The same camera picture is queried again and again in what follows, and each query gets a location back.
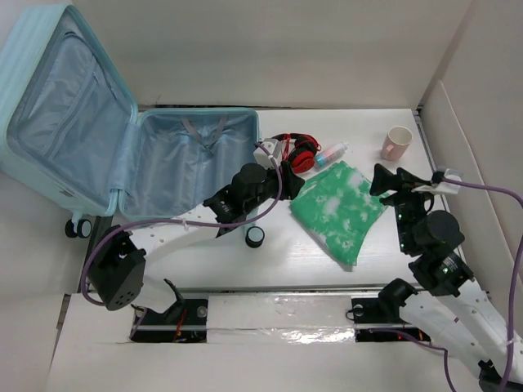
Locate pink blue white bottle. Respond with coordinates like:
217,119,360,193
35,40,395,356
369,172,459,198
314,142,348,170

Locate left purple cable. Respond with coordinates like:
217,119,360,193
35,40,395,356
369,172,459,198
79,140,284,341

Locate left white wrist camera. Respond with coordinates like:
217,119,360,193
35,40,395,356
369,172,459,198
253,138,283,169

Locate light blue hard-shell suitcase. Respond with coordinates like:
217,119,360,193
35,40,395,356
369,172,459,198
1,4,259,238

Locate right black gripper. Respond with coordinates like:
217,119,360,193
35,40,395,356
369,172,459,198
369,162,436,252

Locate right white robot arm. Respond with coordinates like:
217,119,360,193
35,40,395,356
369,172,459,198
369,164,522,391

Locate pink ceramic mug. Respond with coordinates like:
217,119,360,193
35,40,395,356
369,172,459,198
381,126,413,162

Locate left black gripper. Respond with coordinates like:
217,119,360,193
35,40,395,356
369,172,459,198
244,161,302,215

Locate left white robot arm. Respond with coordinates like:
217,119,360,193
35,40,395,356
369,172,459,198
81,162,305,311

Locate red black headphones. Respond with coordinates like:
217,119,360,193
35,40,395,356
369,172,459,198
273,133,321,174

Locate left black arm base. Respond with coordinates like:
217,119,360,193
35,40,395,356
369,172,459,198
130,298,208,344

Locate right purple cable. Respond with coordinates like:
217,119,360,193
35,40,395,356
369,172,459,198
367,175,523,392

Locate aluminium rail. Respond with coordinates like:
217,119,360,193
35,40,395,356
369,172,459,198
77,283,475,296

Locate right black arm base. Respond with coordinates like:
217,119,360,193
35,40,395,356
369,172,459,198
345,297,431,343

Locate green white cloth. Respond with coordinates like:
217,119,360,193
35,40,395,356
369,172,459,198
290,161,387,266

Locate purple cable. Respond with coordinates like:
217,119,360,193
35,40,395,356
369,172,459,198
367,175,523,392
79,140,284,341

